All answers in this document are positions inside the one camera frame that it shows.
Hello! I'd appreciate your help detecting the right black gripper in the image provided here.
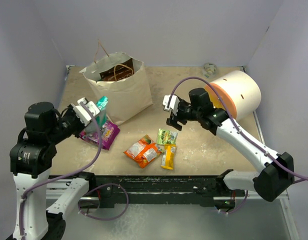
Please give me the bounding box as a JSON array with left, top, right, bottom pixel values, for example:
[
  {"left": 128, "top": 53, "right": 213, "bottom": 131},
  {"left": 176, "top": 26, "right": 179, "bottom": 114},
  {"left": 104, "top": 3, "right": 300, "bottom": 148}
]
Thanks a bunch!
[{"left": 166, "top": 99, "right": 202, "bottom": 131}]

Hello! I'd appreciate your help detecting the small green snack packet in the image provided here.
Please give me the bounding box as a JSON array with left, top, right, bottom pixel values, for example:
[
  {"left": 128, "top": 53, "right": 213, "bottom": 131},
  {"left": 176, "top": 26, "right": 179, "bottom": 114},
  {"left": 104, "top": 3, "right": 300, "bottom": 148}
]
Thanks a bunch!
[{"left": 156, "top": 128, "right": 178, "bottom": 145}]

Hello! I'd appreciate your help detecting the yellow snack bar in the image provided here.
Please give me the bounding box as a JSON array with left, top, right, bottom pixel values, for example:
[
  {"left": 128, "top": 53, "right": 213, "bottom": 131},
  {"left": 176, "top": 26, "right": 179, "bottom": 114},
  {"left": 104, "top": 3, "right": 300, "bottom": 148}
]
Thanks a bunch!
[{"left": 160, "top": 144, "right": 177, "bottom": 170}]

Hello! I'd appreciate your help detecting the teal snack packet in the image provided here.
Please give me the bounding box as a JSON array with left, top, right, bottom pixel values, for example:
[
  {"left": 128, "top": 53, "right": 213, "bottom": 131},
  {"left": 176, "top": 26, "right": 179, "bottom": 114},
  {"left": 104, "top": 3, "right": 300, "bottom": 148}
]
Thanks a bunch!
[{"left": 84, "top": 96, "right": 108, "bottom": 134}]

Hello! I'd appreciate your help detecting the purple candy bag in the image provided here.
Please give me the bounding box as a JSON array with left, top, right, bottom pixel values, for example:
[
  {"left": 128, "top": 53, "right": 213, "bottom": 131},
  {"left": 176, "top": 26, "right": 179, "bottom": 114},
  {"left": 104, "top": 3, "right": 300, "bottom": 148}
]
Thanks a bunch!
[{"left": 79, "top": 120, "right": 121, "bottom": 150}]

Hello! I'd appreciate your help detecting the orange snack bag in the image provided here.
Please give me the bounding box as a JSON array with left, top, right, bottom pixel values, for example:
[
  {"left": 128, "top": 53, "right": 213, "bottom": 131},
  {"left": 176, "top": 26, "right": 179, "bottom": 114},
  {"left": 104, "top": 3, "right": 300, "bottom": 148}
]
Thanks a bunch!
[{"left": 123, "top": 134, "right": 163, "bottom": 169}]

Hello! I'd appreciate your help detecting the brown paper bag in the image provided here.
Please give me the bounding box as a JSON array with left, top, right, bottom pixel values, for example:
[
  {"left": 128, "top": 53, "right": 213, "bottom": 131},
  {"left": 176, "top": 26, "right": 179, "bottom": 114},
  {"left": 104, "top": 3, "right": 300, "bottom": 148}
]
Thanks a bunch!
[{"left": 81, "top": 52, "right": 153, "bottom": 125}]

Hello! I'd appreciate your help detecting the brown m&m's bag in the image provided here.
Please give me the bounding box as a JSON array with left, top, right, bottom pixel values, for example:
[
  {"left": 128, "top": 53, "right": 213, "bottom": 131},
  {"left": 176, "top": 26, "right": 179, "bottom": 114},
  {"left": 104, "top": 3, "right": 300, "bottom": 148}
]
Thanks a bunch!
[{"left": 97, "top": 58, "right": 135, "bottom": 82}]

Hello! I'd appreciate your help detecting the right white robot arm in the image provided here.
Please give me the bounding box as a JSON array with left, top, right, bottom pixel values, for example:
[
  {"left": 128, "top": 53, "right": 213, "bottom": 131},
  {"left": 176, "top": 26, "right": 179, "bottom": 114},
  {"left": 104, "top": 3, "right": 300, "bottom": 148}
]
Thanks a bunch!
[{"left": 162, "top": 88, "right": 295, "bottom": 202}]

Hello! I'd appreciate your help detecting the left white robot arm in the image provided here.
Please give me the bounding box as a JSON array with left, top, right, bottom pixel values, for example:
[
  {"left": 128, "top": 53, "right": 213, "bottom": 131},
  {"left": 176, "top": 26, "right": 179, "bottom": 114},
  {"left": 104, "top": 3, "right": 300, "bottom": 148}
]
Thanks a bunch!
[{"left": 9, "top": 98, "right": 101, "bottom": 240}]

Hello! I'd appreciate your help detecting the small tape roll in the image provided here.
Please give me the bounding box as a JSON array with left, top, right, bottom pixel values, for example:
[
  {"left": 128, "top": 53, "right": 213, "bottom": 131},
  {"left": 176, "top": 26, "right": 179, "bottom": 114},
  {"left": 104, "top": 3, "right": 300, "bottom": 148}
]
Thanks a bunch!
[{"left": 202, "top": 62, "right": 218, "bottom": 79}]

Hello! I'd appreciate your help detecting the large cylindrical drum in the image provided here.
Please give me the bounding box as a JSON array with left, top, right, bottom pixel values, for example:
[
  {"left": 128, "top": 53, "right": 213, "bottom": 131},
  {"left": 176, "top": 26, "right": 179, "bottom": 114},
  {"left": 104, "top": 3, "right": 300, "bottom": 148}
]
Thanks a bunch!
[{"left": 210, "top": 70, "right": 262, "bottom": 121}]

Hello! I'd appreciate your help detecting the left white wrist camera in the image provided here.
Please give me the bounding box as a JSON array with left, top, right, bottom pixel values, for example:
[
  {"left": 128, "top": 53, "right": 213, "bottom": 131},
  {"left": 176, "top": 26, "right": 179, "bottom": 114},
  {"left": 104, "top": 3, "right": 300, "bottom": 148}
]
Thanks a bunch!
[{"left": 73, "top": 97, "right": 101, "bottom": 127}]

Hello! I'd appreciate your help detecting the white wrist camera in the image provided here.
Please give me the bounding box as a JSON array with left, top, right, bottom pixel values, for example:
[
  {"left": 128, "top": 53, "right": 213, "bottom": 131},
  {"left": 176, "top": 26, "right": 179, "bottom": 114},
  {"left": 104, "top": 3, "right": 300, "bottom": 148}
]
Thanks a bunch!
[
  {"left": 162, "top": 95, "right": 180, "bottom": 115},
  {"left": 73, "top": 97, "right": 101, "bottom": 127}
]

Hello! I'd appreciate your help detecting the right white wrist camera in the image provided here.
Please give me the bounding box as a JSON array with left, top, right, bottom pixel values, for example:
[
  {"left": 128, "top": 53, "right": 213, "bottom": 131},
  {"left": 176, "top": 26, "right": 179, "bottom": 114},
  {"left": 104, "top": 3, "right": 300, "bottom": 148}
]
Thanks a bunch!
[{"left": 162, "top": 95, "right": 180, "bottom": 115}]

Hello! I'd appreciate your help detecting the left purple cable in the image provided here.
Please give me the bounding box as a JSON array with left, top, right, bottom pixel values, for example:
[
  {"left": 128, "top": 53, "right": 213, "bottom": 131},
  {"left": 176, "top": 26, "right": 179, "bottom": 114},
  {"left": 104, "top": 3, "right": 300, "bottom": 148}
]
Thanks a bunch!
[{"left": 18, "top": 102, "right": 130, "bottom": 238}]

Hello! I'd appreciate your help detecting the purple cable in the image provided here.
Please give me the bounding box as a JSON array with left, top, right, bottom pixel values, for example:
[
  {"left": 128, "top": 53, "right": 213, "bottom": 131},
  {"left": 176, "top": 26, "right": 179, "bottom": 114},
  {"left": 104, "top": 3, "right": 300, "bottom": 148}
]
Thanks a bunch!
[
  {"left": 168, "top": 76, "right": 308, "bottom": 216},
  {"left": 18, "top": 102, "right": 130, "bottom": 238}
]

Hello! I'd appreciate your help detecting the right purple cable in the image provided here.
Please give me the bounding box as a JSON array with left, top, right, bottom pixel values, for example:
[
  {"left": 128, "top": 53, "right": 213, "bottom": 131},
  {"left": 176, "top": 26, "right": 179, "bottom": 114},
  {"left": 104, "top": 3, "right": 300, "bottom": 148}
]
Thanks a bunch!
[{"left": 168, "top": 76, "right": 308, "bottom": 216}]

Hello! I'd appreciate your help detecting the aluminium frame rail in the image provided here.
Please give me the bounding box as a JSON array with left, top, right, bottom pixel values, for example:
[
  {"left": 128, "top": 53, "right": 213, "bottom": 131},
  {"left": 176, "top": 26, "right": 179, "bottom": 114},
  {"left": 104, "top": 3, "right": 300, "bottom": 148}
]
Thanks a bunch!
[{"left": 12, "top": 64, "right": 301, "bottom": 240}]

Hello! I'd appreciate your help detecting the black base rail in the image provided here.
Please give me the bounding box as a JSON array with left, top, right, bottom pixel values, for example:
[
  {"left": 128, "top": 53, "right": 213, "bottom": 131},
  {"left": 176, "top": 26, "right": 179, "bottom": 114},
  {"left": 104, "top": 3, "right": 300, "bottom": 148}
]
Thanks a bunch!
[{"left": 48, "top": 170, "right": 247, "bottom": 210}]

